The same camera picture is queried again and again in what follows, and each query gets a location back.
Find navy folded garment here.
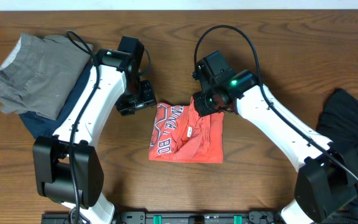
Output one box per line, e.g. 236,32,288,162
19,63,92,139

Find grey folded garment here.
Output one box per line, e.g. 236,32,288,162
0,34,90,120

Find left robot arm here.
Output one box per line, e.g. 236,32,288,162
33,36,157,223

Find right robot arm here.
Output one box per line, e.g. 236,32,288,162
193,51,358,223

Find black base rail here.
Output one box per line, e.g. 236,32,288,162
41,210,284,224

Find red t-shirt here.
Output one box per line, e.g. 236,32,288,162
149,99,224,164

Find black garment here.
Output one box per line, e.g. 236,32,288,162
316,88,358,218

